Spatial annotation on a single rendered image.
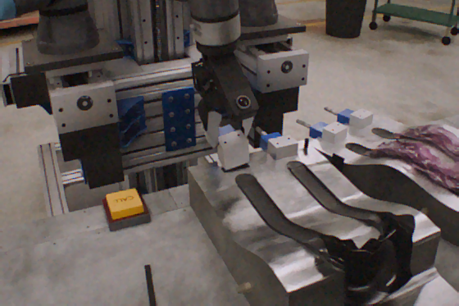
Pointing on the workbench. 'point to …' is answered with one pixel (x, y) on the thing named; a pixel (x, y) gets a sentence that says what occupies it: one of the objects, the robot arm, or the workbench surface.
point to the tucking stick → (150, 285)
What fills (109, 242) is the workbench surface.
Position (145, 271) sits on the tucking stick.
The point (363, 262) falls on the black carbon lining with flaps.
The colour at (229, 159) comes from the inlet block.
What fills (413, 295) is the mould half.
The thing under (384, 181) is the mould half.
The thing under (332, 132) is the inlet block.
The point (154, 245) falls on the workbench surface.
